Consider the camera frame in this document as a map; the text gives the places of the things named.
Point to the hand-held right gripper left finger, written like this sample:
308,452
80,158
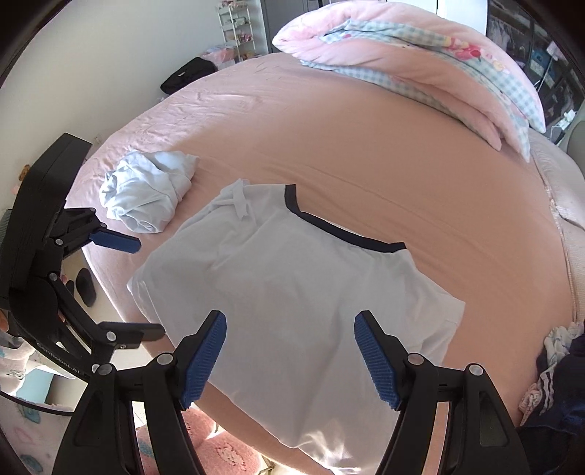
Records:
205,358

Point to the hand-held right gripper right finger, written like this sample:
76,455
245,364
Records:
374,361

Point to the person's left forearm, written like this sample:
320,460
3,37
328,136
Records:
13,370

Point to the pink bed sheet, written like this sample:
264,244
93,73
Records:
365,160

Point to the white shirt with navy trim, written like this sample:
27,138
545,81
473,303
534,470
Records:
297,297

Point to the crumpled white garment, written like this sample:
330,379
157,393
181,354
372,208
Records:
146,196

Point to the navy blue satin garment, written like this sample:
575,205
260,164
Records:
557,438

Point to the black cloth item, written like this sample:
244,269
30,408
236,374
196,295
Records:
187,75

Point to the white shelf rack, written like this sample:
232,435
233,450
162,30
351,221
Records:
235,27

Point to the person's printed pajamas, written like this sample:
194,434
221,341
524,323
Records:
27,438

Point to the frilly navy striped dress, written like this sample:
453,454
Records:
555,347

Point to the dark glass cabinet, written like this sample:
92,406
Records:
548,68

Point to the pink fluffy rug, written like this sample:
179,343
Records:
228,447

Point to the pink checked quilt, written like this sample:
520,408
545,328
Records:
411,50

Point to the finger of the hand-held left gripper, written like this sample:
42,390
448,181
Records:
123,335
116,240

